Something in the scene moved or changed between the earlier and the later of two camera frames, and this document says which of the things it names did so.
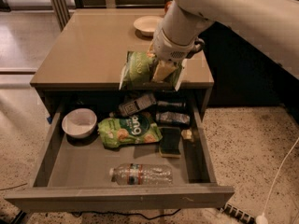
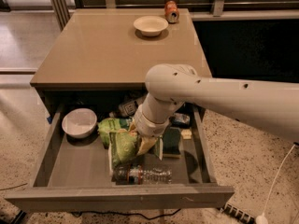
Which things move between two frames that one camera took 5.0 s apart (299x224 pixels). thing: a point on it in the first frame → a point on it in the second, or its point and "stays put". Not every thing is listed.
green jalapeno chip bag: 139,66 → 125,146
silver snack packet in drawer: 173,117 stays put
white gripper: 170,49 → 150,125
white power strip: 237,214 stays put
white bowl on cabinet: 147,24 stays put
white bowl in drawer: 79,122 stays put
